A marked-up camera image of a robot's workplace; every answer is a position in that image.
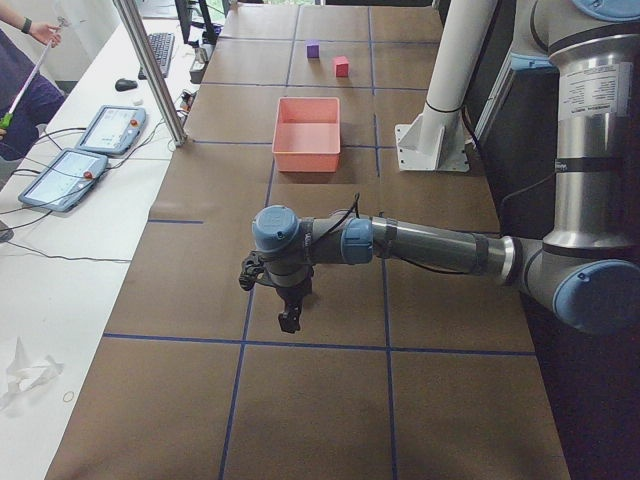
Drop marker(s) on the black computer mouse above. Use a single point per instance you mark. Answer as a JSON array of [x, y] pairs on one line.
[[123, 84]]

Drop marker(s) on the upper teach pendant tablet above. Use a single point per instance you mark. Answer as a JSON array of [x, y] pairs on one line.
[[113, 130]]

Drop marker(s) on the aluminium frame post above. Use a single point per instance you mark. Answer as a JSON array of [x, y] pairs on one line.
[[134, 26]]

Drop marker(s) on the pink plastic bin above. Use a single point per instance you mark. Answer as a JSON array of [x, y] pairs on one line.
[[307, 135]]

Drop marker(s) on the black keyboard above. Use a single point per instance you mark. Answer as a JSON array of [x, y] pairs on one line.
[[162, 48]]

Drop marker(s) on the red foam block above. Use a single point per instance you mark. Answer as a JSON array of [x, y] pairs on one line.
[[341, 66]]

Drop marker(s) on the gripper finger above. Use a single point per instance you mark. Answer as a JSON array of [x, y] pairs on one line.
[[293, 310], [283, 318]]

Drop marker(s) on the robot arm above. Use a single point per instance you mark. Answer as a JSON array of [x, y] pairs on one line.
[[586, 269]]

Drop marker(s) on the white camera mast post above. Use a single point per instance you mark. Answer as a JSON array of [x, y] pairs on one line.
[[435, 140]]

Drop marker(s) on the teach pendant tablet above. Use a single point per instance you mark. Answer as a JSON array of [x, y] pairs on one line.
[[65, 181], [113, 130]]

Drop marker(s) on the crumpled white tissue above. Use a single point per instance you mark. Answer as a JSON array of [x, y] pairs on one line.
[[20, 375]]

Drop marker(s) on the lower teach pendant tablet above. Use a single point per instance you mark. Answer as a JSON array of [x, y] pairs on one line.
[[65, 181]]

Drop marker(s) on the purple foam block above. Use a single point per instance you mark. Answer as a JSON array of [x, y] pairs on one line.
[[312, 49]]

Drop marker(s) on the person at desk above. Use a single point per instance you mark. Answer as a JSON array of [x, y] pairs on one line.
[[27, 97]]

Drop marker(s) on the white stick tool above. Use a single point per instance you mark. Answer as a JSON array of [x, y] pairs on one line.
[[7, 118]]

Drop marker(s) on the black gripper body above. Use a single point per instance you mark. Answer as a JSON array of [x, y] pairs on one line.
[[288, 293]]

